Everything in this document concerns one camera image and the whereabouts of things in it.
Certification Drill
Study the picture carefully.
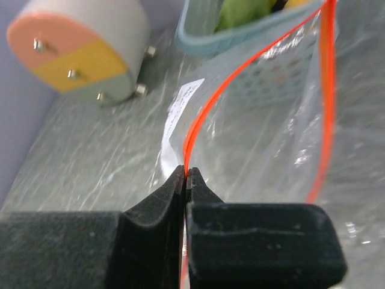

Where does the round three-drawer cabinet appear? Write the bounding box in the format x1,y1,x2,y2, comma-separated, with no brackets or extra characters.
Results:
7,0,156,106

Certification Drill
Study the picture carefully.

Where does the orange fake fruit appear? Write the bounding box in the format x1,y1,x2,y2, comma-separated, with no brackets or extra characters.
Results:
284,0,309,10

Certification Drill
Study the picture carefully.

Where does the zip bag with fruit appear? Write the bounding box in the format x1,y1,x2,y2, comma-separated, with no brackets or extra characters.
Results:
160,1,384,288

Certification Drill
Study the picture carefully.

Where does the light blue plastic basket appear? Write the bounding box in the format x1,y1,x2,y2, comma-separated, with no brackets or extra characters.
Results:
175,1,322,106

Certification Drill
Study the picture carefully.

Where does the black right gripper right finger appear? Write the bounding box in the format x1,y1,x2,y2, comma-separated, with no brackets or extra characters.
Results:
185,168,348,288

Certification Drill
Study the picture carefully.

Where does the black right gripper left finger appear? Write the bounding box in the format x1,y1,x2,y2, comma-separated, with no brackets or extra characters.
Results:
1,166,185,288

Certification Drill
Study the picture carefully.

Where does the green fake leafy vegetable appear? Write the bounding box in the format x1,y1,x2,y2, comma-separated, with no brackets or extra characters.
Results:
214,0,276,33

